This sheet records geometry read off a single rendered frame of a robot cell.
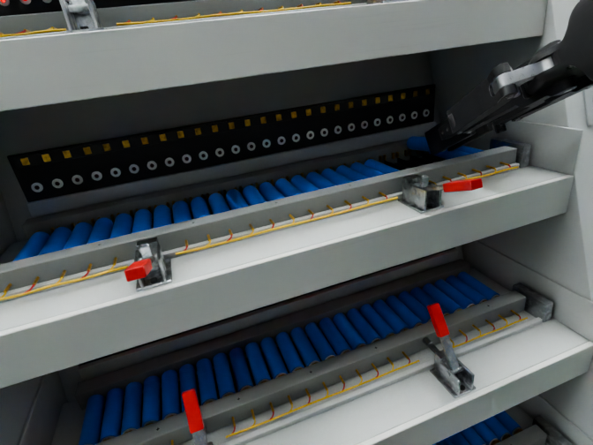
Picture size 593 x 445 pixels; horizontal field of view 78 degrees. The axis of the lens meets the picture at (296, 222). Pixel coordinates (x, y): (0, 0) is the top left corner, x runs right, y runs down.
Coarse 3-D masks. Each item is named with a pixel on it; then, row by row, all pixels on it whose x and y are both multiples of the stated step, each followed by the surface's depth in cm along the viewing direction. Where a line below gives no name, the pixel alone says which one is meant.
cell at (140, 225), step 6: (138, 210) 40; (144, 210) 40; (138, 216) 38; (144, 216) 38; (150, 216) 40; (138, 222) 37; (144, 222) 37; (150, 222) 38; (132, 228) 37; (138, 228) 36; (144, 228) 36; (150, 228) 37
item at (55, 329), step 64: (512, 128) 46; (128, 192) 43; (448, 192) 40; (512, 192) 38; (0, 256) 38; (192, 256) 33; (256, 256) 32; (320, 256) 33; (384, 256) 35; (0, 320) 28; (64, 320) 27; (128, 320) 29; (192, 320) 31; (0, 384) 27
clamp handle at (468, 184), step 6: (420, 180) 36; (426, 180) 36; (462, 180) 31; (468, 180) 30; (474, 180) 30; (480, 180) 30; (420, 186) 36; (426, 186) 36; (432, 186) 35; (438, 186) 34; (444, 186) 33; (450, 186) 32; (456, 186) 31; (462, 186) 31; (468, 186) 30; (474, 186) 30; (480, 186) 30
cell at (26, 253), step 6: (36, 234) 37; (42, 234) 37; (48, 234) 38; (30, 240) 36; (36, 240) 36; (42, 240) 37; (24, 246) 35; (30, 246) 35; (36, 246) 35; (42, 246) 36; (24, 252) 34; (30, 252) 34; (36, 252) 34; (18, 258) 32; (24, 258) 33
